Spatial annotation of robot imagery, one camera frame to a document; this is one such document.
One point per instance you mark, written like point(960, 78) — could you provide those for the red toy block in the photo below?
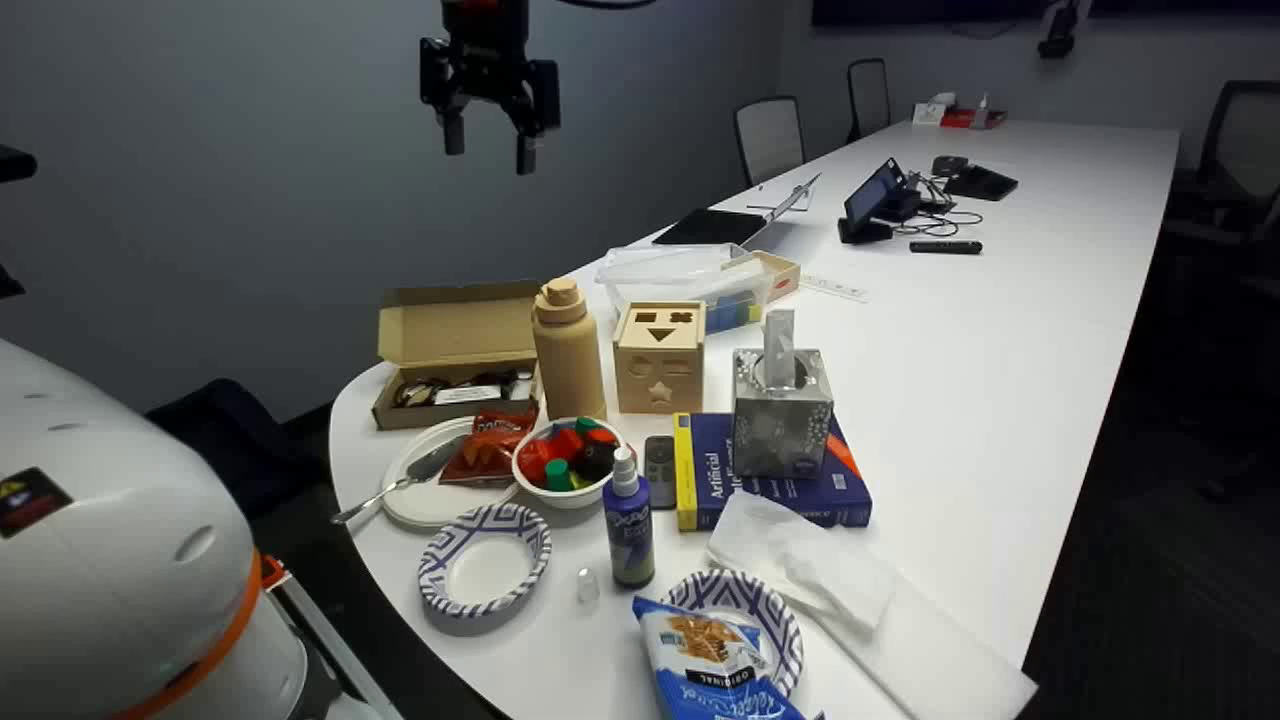
point(535, 460)

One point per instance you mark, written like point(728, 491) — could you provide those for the white bowl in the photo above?
point(567, 500)

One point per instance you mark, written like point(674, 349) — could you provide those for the green toy block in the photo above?
point(558, 475)

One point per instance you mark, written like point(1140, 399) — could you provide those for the blue spray bottle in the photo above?
point(624, 525)

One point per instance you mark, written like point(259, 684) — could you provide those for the red and white box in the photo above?
point(967, 116)

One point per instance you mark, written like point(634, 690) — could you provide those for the red snack packet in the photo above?
point(487, 447)

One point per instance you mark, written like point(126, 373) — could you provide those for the black wall camera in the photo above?
point(1060, 25)

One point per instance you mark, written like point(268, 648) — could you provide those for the tan bottle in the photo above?
point(568, 361)

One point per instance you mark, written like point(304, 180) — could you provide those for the grey tissue box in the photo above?
point(780, 427)

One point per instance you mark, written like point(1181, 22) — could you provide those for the black remote control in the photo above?
point(946, 245)

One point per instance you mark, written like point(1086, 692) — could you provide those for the blue book yellow spine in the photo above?
point(825, 500)

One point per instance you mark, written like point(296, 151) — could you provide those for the open cardboard box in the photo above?
point(455, 333)

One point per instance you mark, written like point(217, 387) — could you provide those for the blue patterned paper plate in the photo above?
point(767, 622)
point(483, 574)

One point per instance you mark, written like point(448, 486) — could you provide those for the white tissue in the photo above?
point(778, 343)

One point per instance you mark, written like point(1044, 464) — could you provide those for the white paper sheet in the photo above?
point(933, 664)

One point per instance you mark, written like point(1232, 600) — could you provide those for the grey mesh office chair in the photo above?
point(770, 138)
point(868, 93)

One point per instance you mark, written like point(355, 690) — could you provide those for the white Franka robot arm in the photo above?
point(104, 532)

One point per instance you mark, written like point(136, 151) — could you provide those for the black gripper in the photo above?
point(487, 75)

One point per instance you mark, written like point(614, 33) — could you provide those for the blue snack bag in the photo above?
point(705, 683)

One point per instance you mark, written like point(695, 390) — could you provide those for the clear plastic container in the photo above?
point(666, 275)

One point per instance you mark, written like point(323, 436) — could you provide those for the black toy block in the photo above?
point(592, 460)

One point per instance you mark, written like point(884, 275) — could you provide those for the white paper towel stack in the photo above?
point(800, 563)

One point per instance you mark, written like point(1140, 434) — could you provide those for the wooden shape sorter box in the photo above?
point(661, 361)

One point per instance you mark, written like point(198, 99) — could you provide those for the black tablet on stand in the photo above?
point(875, 193)

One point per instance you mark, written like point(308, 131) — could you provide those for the flat black tablet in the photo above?
point(708, 227)

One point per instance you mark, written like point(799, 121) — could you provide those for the black pouch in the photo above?
point(982, 180)

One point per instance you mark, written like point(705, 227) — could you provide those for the black smartphone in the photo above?
point(661, 475)

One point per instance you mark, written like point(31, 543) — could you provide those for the black office chair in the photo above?
point(1242, 144)

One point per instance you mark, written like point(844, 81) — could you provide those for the plain white plate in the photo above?
point(426, 511)

